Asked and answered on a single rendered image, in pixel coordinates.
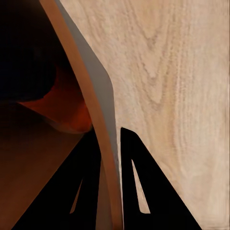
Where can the can of soda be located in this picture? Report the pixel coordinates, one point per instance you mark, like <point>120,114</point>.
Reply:
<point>27,68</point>
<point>64,103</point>

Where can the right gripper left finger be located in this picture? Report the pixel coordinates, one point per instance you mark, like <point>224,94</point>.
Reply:
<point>51,208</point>

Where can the trash can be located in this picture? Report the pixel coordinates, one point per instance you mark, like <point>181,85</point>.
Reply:
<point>32,146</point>

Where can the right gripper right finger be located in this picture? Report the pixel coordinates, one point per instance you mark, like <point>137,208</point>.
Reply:
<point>167,210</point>

